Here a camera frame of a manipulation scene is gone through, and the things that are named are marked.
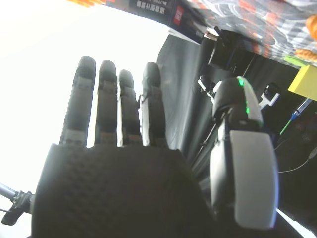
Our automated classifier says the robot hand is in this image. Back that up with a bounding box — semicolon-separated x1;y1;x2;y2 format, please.
31;55;293;238

